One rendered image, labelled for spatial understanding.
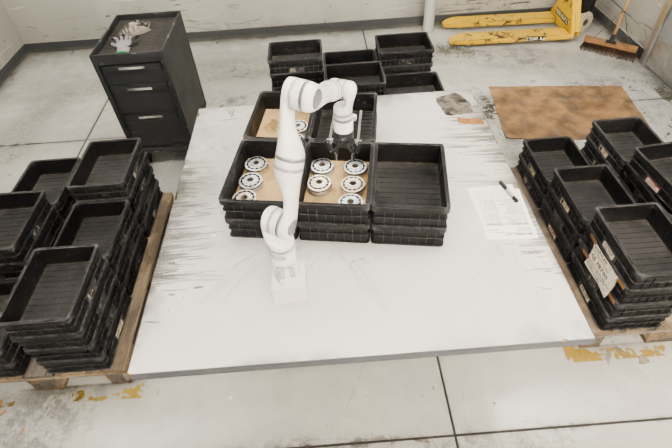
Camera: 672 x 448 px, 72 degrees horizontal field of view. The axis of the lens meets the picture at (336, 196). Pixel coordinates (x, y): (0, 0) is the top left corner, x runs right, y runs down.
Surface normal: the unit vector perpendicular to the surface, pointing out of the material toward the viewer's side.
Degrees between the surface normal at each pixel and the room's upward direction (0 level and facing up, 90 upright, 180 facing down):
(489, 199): 0
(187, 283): 0
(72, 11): 90
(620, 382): 0
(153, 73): 90
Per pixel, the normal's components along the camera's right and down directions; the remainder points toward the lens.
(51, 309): -0.04, -0.71
